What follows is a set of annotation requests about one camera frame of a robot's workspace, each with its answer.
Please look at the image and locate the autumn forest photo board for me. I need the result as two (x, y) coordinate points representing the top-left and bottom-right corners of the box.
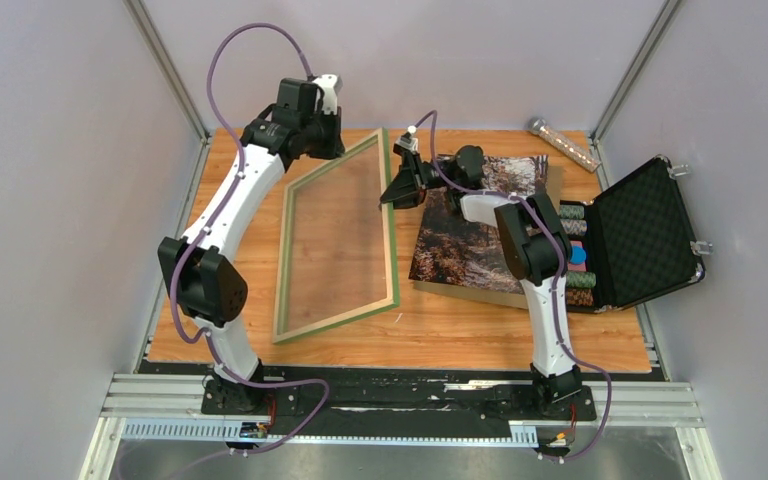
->
(409, 155), (563, 309)

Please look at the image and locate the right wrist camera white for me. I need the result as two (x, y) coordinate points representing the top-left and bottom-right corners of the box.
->
(393, 125), (419, 155)

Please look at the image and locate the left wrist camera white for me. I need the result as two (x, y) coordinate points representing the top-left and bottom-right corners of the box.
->
(311, 74), (343, 115)

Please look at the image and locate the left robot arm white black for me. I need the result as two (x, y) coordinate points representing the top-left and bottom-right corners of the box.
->
(158, 74), (345, 413)

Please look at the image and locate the black poker chip case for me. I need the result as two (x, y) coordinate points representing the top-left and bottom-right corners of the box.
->
(559, 155), (710, 313)

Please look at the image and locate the blue poker chip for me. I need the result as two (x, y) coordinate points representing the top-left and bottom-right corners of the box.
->
(568, 244), (587, 265)

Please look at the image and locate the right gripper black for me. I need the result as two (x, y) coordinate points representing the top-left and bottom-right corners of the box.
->
(381, 149), (461, 207)

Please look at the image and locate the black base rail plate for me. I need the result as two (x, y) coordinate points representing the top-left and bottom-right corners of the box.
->
(200, 365), (597, 439)

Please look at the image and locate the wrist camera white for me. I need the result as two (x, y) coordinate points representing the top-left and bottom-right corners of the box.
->
(311, 74), (343, 115)
(393, 125), (419, 155)

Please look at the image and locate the silver glitter microphone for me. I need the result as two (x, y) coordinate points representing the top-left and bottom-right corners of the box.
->
(526, 116), (601, 173)

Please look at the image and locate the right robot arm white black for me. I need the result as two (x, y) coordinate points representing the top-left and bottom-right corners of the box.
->
(380, 145), (583, 418)

